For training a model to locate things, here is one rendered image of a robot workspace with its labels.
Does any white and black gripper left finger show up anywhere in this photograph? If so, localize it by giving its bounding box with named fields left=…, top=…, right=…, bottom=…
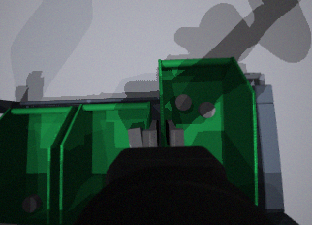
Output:
left=142, top=120, right=159, bottom=147

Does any grey metal shelf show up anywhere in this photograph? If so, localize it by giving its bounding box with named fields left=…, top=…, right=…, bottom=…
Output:
left=0, top=73, right=299, bottom=225

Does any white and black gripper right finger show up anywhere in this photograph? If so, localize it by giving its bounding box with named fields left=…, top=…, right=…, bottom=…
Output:
left=166, top=119, right=184, bottom=147

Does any green bin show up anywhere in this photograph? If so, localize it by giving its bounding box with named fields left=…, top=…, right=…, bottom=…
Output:
left=59, top=102, right=152, bottom=225
left=0, top=106, right=78, bottom=225
left=158, top=57, right=258, bottom=205

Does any grey rectangular block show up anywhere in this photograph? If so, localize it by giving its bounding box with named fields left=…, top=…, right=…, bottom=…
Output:
left=128, top=127, right=143, bottom=148

